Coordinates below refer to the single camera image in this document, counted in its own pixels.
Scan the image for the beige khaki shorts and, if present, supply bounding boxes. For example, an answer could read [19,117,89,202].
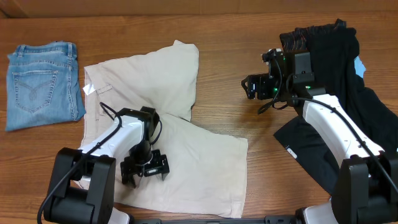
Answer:
[82,41,248,218]

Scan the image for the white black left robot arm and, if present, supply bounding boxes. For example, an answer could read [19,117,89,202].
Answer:
[37,103,170,224]

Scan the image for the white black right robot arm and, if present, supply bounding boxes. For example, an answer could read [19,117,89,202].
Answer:
[241,49,397,223]

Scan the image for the black patterned garment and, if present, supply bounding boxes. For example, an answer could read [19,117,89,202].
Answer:
[279,19,346,52]

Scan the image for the black and blue garment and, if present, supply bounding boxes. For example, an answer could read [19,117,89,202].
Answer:
[273,27,398,195]

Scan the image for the folded blue denim jeans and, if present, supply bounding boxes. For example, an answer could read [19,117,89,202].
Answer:
[6,41,86,131]

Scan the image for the brown cardboard backdrop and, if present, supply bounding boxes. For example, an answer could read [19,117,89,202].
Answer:
[1,0,397,18]

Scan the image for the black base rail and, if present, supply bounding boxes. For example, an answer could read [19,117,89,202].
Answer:
[130,215,303,224]

